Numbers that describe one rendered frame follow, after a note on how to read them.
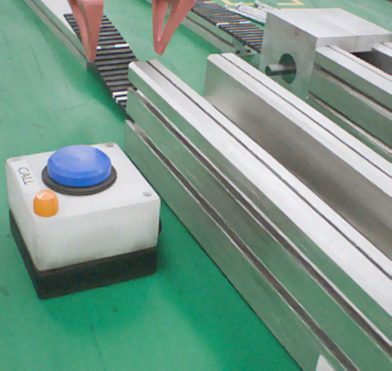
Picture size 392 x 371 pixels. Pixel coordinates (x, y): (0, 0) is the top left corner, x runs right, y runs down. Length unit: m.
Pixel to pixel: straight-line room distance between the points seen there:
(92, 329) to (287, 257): 0.12
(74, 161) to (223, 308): 0.13
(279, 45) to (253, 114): 0.18
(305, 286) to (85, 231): 0.13
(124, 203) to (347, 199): 0.14
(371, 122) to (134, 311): 0.28
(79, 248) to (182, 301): 0.07
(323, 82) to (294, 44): 0.06
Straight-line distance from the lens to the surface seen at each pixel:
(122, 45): 0.72
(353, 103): 0.58
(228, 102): 0.52
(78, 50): 0.77
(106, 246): 0.39
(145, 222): 0.39
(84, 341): 0.37
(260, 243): 0.37
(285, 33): 0.65
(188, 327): 0.38
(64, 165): 0.39
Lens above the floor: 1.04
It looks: 30 degrees down
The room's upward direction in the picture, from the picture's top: 6 degrees clockwise
